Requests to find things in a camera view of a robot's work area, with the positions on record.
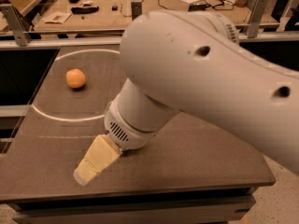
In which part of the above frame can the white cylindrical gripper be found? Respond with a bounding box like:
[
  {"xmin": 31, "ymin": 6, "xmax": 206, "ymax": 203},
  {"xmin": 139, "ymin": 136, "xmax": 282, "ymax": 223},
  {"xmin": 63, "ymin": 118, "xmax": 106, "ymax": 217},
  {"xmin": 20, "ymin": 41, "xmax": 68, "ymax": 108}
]
[{"xmin": 73, "ymin": 101, "xmax": 156, "ymax": 186}]

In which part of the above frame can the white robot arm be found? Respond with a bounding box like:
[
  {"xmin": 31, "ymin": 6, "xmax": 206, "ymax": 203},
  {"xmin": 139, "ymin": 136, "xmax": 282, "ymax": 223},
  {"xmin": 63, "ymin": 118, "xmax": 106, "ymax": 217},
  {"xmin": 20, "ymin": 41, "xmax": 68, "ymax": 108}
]
[{"xmin": 74, "ymin": 10, "xmax": 299, "ymax": 185}]

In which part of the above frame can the orange fruit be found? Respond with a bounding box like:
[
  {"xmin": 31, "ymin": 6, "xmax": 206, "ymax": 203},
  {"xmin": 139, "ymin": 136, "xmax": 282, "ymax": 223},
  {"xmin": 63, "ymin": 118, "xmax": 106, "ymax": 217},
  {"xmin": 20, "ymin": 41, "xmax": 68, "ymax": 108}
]
[{"xmin": 65, "ymin": 69, "xmax": 86, "ymax": 89}]

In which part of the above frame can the black stapler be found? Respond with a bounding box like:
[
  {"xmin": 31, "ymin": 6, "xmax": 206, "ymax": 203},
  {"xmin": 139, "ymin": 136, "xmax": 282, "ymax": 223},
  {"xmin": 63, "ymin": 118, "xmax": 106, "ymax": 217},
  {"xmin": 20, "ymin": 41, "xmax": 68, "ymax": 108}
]
[{"xmin": 71, "ymin": 7, "xmax": 99, "ymax": 15}]

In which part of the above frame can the white paper sheet left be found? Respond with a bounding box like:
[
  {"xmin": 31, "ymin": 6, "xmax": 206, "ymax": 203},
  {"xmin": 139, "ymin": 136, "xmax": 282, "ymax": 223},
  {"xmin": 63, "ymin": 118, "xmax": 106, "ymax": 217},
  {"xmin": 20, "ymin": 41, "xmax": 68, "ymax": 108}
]
[{"xmin": 42, "ymin": 12, "xmax": 71, "ymax": 24}]

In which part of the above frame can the wooden back desk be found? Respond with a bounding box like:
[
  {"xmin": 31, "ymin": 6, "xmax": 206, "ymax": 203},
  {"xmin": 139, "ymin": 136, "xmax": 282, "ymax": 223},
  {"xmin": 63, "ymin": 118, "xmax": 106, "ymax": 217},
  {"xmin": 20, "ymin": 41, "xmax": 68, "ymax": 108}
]
[{"xmin": 33, "ymin": 0, "xmax": 280, "ymax": 34}]

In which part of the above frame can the left metal bracket post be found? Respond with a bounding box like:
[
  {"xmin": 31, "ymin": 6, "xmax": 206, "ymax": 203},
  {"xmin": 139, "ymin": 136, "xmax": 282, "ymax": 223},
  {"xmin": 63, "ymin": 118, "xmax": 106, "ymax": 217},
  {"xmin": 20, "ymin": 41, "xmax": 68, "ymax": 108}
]
[{"xmin": 0, "ymin": 4, "xmax": 31, "ymax": 47}]

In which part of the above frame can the middle metal bracket post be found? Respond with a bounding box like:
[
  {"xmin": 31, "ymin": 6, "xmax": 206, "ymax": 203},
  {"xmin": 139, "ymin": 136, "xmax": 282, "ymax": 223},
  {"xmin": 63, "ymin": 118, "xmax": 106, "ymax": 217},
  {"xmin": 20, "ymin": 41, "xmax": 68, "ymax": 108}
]
[{"xmin": 131, "ymin": 1, "xmax": 142, "ymax": 20}]

